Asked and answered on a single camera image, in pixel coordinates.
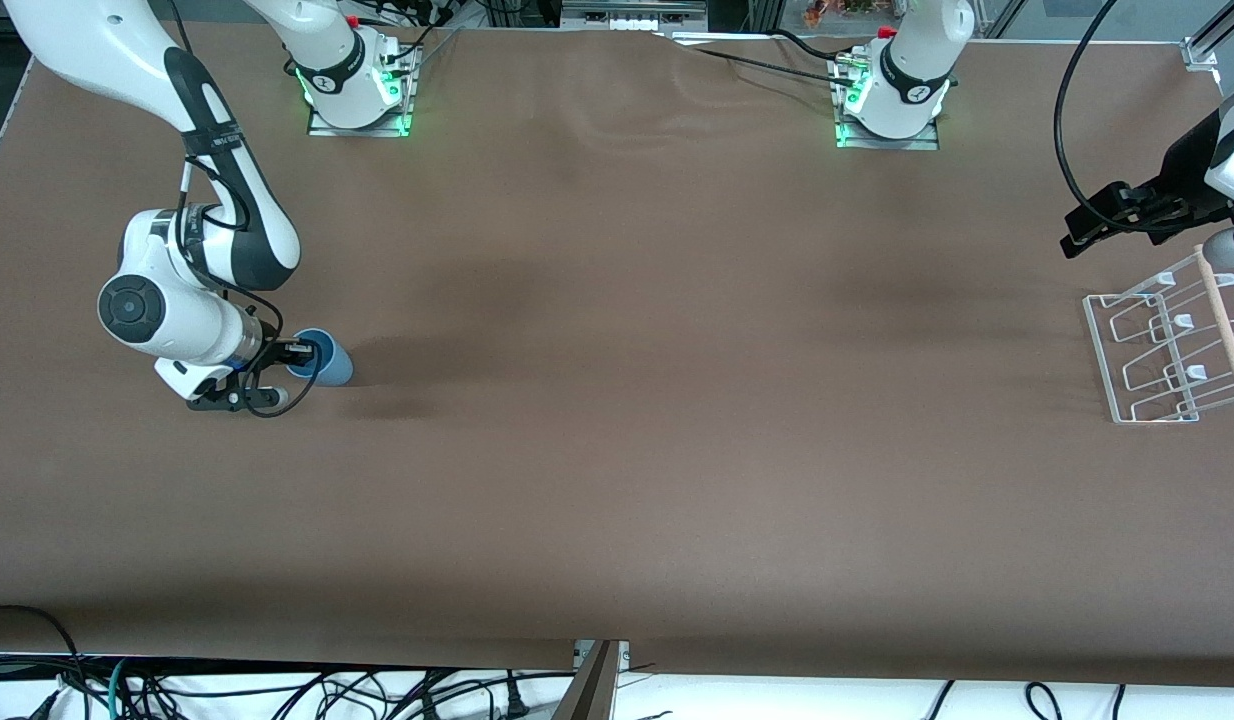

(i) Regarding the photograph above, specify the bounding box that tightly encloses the blue plastic cup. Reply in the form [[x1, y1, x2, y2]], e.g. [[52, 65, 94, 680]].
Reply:
[[286, 328, 356, 388]]

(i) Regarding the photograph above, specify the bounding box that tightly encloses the grey socket strip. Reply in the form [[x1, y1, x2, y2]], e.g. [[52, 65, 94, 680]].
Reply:
[[561, 0, 709, 31]]

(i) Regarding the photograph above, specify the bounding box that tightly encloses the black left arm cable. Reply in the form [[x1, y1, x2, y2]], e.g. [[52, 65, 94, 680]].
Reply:
[[1052, 0, 1133, 216]]

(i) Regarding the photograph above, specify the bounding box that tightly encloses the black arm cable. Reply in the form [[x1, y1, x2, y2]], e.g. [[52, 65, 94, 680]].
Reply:
[[175, 150, 296, 420], [1052, 0, 1133, 216]]

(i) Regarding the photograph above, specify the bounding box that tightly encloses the aluminium frame profile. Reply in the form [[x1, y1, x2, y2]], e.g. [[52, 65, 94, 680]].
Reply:
[[1181, 0, 1234, 73]]

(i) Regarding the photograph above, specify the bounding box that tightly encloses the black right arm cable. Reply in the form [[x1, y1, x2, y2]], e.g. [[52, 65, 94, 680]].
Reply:
[[175, 150, 296, 420]]

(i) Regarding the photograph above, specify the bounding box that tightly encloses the white wire cup rack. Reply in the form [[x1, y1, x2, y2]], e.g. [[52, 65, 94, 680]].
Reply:
[[1082, 244, 1234, 425]]

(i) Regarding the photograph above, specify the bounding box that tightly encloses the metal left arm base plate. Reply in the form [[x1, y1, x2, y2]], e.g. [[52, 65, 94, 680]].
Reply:
[[834, 55, 941, 152]]

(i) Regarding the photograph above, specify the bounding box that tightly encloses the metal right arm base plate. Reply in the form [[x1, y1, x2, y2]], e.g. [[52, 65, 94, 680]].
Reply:
[[307, 44, 416, 138]]

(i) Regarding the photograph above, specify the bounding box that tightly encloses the short black table cable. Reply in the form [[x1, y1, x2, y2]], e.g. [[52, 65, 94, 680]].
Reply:
[[772, 28, 850, 63]]

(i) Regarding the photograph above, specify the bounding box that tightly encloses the black looped floor cable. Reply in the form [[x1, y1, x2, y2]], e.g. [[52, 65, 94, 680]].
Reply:
[[0, 604, 90, 720]]

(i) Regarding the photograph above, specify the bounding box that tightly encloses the long black table cable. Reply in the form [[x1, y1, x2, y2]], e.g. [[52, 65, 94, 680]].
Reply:
[[657, 33, 858, 89]]

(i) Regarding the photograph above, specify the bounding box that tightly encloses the metal table leg bracket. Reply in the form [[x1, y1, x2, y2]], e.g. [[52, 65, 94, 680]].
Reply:
[[551, 640, 631, 720]]

